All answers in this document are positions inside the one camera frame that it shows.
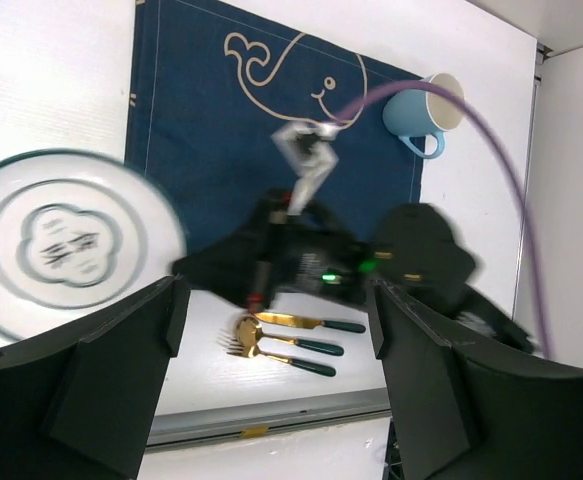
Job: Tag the navy blue whale placemat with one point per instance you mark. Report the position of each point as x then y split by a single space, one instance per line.
210 84

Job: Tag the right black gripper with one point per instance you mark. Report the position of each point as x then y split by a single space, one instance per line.
274 252

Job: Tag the white plate green rim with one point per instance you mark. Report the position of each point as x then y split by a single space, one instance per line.
79 231

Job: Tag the gold spoon green handle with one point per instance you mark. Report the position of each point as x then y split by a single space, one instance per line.
249 332

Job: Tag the light blue mug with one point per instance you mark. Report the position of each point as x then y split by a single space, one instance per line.
414 114

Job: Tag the gold knife green handle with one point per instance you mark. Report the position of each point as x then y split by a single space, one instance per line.
296 321

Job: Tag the aluminium rail front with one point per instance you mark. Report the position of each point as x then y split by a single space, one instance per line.
226 422

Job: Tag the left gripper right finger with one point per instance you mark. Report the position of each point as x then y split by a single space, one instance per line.
465 406

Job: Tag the gold fork green handle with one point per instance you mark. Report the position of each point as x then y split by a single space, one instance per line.
249 348

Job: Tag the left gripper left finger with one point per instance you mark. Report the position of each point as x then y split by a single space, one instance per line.
78 401

